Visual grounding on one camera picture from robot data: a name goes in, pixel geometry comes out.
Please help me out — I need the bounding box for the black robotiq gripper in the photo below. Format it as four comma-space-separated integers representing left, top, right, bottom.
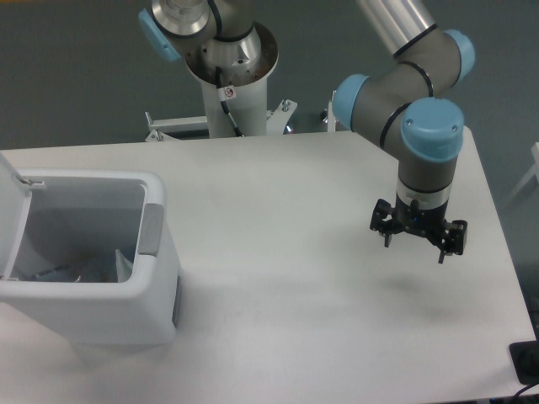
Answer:
370, 197, 467, 264

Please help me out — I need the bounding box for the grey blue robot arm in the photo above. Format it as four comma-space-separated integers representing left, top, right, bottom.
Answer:
138, 1, 475, 256

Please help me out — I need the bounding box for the white paper bag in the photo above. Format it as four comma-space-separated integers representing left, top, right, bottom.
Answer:
115, 249, 133, 283

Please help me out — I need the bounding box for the black device at table edge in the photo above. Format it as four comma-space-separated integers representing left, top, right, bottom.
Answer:
509, 340, 538, 385

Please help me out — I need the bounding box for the clear plastic water bottle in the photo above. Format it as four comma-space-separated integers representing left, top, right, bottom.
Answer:
24, 252, 115, 284

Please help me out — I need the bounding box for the white furniture leg at right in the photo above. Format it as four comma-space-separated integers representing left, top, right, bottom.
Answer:
503, 142, 538, 208

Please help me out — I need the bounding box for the white open trash can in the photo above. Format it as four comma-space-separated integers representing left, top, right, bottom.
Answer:
1, 160, 181, 345

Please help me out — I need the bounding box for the black cable on pedestal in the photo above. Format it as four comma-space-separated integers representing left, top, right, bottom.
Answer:
214, 66, 245, 138

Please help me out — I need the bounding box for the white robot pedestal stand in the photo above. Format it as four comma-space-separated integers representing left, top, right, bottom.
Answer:
144, 20, 341, 143

